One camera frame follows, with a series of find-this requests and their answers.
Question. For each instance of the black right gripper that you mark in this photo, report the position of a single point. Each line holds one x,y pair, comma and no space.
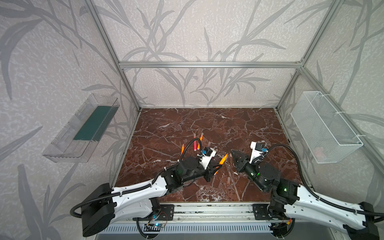
243,162

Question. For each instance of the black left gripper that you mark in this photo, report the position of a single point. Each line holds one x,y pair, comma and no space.
210,169

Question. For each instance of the pink marker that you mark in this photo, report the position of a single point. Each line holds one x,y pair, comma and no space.
195,142

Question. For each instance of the orange highlighter marker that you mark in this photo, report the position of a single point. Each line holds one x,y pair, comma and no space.
200,143

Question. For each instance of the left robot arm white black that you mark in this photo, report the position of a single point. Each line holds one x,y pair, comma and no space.
107,205

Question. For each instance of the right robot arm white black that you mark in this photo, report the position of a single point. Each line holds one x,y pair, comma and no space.
290,200

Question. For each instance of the green circuit board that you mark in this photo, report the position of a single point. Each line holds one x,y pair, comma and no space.
155,226

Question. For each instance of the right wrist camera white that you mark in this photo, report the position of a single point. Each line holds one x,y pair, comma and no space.
258,152

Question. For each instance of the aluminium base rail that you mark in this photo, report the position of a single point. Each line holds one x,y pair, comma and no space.
205,218

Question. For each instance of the white wire mesh basket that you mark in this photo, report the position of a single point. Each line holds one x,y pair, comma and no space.
326,132

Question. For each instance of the clear plastic wall bin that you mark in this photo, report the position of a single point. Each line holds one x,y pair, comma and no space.
79,138

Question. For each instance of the aluminium frame horizontal bar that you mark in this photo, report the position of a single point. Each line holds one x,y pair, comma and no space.
238,65

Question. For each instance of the aluminium frame corner post right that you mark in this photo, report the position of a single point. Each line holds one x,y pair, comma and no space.
328,18

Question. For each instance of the aluminium frame corner post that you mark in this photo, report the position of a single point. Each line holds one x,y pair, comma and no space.
328,18
92,9

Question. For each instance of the aluminium frame corner post left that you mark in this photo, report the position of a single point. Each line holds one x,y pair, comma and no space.
92,9

